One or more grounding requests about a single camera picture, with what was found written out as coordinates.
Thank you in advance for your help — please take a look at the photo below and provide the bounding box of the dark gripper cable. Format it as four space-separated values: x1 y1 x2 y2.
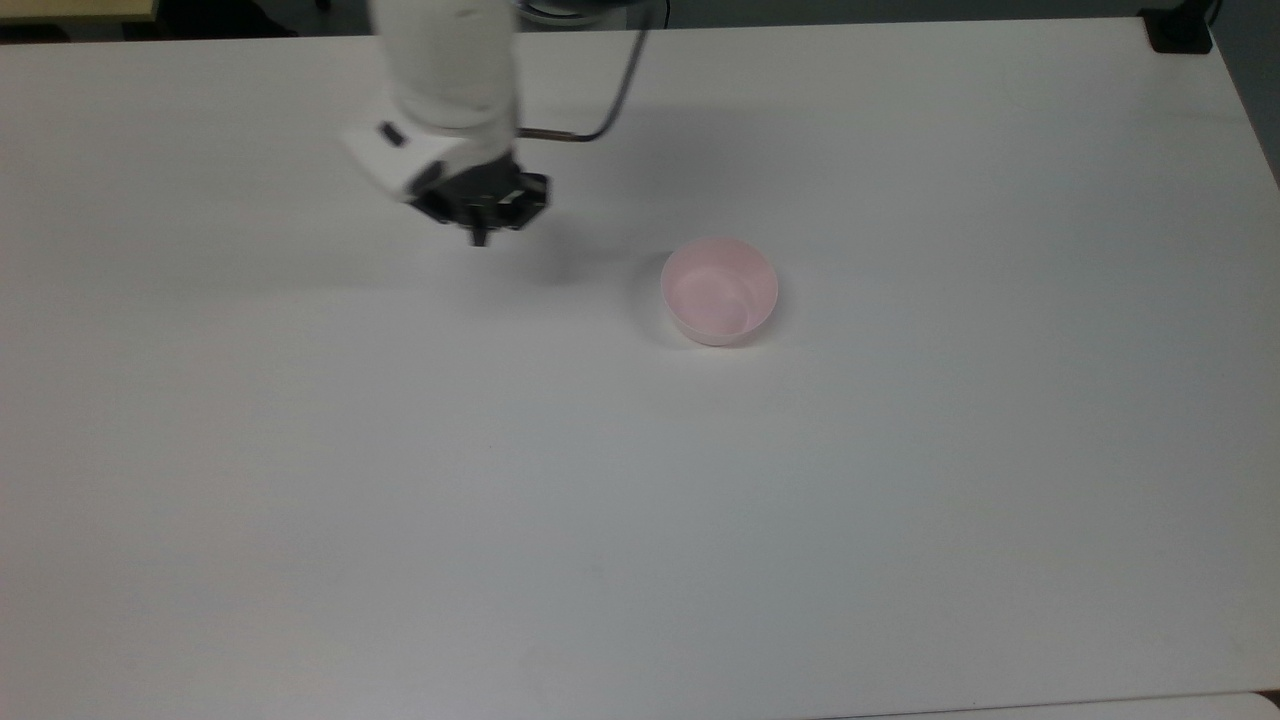
517 0 656 144

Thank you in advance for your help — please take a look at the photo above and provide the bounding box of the pink plastic bowl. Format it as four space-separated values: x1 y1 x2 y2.
660 236 780 348

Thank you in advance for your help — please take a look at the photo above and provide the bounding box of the black table clamp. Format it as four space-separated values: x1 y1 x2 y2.
1138 0 1219 56

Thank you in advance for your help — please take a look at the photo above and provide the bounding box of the light wooden table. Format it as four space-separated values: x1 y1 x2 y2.
0 0 159 25

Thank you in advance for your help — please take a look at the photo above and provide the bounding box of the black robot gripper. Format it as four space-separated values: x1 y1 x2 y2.
410 154 552 248

